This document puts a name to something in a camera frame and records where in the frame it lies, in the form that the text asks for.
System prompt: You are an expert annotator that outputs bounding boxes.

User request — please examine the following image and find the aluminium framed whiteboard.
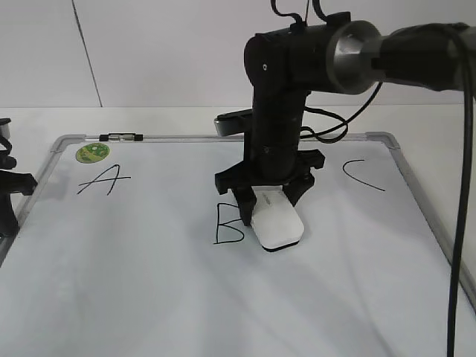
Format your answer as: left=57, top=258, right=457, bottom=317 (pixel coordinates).
left=1, top=133, right=450, bottom=356

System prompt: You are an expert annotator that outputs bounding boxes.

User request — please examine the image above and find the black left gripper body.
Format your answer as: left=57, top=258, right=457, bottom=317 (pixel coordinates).
left=1, top=118, right=37, bottom=238

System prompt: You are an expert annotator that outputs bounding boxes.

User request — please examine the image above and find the green round magnet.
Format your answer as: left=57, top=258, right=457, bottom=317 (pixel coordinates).
left=75, top=143, right=110, bottom=164

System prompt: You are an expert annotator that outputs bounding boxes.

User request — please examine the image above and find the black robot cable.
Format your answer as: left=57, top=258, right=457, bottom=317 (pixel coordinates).
left=446, top=22, right=476, bottom=357

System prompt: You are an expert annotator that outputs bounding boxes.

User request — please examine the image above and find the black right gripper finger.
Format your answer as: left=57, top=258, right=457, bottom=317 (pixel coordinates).
left=282, top=177, right=315, bottom=207
left=232, top=187, right=257, bottom=226

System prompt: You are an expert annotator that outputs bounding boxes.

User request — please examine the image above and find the black silver marker clip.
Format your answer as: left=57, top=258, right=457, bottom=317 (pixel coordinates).
left=99, top=133, right=144, bottom=142

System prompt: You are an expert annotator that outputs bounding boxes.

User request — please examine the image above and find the white whiteboard eraser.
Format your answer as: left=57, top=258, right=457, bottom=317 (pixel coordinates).
left=251, top=187, right=304, bottom=252

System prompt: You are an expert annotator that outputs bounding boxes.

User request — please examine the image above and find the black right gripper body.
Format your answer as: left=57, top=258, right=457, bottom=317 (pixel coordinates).
left=215, top=92, right=325, bottom=194

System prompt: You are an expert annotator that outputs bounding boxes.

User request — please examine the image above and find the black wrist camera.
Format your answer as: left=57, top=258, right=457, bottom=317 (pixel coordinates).
left=213, top=109, right=253, bottom=137

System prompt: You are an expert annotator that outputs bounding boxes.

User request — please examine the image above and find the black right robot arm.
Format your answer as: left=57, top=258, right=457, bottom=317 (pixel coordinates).
left=215, top=16, right=475, bottom=225

